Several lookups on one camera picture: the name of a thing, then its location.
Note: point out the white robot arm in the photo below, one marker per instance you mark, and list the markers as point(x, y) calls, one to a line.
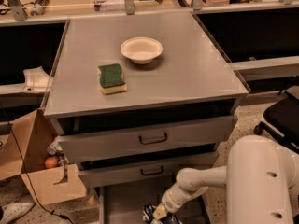
point(257, 178)

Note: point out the metal tool in box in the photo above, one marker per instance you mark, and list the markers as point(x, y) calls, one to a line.
point(63, 162)

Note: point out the white paper bowl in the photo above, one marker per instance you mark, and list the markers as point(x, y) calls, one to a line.
point(141, 50)

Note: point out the green and yellow sponge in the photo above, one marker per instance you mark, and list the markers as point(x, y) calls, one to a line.
point(111, 79)

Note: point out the bottom grey drawer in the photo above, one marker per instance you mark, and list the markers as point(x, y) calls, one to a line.
point(123, 203)

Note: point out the grey drawer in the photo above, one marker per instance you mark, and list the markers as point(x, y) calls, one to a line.
point(144, 170)
point(143, 140)
point(123, 203)

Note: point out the white plastic bracket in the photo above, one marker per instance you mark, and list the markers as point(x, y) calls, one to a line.
point(36, 80)

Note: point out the white shoe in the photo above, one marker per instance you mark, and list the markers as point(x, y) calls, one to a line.
point(14, 211)

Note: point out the small can in box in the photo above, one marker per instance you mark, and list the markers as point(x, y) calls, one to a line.
point(54, 148)

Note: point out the top grey drawer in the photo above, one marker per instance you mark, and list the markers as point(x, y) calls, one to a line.
point(143, 140)

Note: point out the orange fruit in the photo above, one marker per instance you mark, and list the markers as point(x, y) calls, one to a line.
point(51, 162)

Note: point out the brown cardboard box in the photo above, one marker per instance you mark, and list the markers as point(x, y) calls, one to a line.
point(25, 153)

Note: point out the black office chair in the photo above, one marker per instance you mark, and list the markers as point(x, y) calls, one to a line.
point(282, 120)

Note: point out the middle grey drawer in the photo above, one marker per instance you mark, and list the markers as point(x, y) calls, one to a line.
point(144, 170)

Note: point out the grey metal drawer cabinet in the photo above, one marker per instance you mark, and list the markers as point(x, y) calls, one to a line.
point(189, 81)

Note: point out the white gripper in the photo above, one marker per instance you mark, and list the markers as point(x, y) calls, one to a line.
point(170, 203)

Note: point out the blue chip bag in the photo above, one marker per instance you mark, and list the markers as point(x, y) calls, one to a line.
point(148, 217)

